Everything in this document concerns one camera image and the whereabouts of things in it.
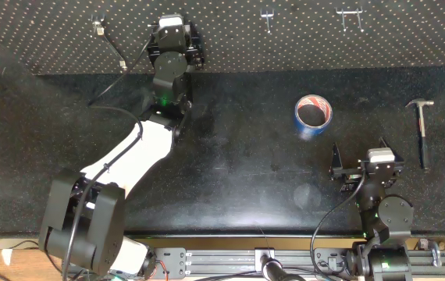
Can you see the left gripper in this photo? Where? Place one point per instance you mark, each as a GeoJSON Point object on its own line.
{"type": "Point", "coordinates": [196, 47]}

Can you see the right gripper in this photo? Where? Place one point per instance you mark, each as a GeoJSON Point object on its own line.
{"type": "Point", "coordinates": [347, 173]}

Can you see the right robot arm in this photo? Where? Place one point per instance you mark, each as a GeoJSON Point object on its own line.
{"type": "Point", "coordinates": [396, 212]}

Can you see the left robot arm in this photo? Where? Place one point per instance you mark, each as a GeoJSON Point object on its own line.
{"type": "Point", "coordinates": [140, 152]}

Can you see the black pegboard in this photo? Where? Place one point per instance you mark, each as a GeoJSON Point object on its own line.
{"type": "Point", "coordinates": [285, 50]}

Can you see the roll of blue tape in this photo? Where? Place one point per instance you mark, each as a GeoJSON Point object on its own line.
{"type": "Point", "coordinates": [304, 130]}

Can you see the hammer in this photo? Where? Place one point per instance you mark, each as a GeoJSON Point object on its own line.
{"type": "Point", "coordinates": [422, 132]}

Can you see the metal hook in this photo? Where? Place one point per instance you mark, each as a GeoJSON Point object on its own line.
{"type": "Point", "coordinates": [267, 17]}
{"type": "Point", "coordinates": [349, 12]}
{"type": "Point", "coordinates": [102, 18]}

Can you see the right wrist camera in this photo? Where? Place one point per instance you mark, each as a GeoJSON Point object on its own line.
{"type": "Point", "coordinates": [380, 155]}

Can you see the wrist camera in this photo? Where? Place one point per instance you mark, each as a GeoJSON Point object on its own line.
{"type": "Point", "coordinates": [171, 21]}
{"type": "Point", "coordinates": [380, 155]}

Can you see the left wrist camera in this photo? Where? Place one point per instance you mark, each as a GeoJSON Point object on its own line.
{"type": "Point", "coordinates": [171, 21]}

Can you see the mounting rail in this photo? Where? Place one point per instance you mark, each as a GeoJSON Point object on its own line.
{"type": "Point", "coordinates": [222, 261]}

